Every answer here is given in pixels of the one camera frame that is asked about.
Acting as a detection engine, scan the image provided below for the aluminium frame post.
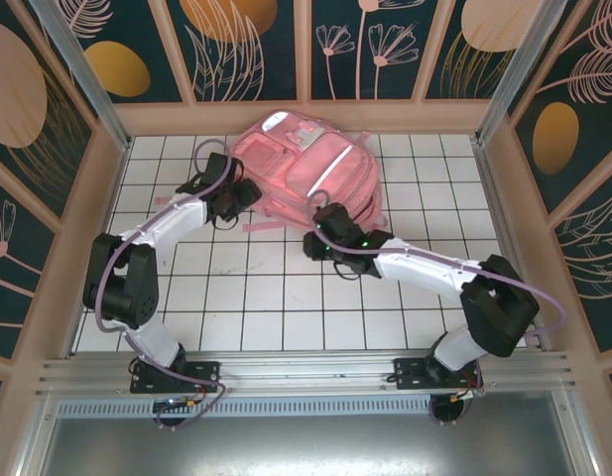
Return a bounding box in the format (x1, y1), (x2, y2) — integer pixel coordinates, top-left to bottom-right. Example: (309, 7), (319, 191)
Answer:
(473, 0), (569, 148)
(30, 0), (133, 153)

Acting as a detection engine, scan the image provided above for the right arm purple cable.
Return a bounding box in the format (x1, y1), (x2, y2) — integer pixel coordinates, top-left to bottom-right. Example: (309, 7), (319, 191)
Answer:
(305, 190), (568, 427)

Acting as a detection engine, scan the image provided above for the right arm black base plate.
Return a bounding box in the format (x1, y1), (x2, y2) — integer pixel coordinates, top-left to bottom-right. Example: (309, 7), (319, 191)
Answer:
(393, 356), (485, 393)

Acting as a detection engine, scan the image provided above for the slotted metal grille strip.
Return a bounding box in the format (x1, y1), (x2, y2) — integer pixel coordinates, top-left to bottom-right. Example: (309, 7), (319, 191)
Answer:
(55, 400), (559, 418)

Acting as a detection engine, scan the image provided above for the pink student backpack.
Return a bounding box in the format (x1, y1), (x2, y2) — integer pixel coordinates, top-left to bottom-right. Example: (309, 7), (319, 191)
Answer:
(154, 111), (394, 234)

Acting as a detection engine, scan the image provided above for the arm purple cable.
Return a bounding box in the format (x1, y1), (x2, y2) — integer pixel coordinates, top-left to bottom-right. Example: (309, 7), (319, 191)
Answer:
(94, 138), (228, 432)
(305, 190), (568, 427)

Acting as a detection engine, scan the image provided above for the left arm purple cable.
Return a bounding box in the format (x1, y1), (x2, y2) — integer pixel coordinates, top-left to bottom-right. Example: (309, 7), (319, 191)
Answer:
(94, 138), (228, 432)

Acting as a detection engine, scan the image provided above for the aluminium mounting rail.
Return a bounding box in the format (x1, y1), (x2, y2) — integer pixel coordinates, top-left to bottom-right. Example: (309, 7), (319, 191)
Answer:
(35, 349), (579, 398)

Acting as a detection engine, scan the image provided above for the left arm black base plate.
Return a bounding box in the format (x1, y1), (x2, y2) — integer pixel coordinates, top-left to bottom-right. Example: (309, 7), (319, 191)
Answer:
(129, 351), (221, 396)

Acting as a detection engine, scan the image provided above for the steel sheet panel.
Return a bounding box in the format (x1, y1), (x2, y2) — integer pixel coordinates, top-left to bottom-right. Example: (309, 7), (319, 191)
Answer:
(17, 416), (599, 476)

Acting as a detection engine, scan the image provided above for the aluminium side rail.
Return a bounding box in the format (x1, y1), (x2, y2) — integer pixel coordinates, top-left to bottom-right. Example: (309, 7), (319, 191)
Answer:
(471, 136), (554, 351)

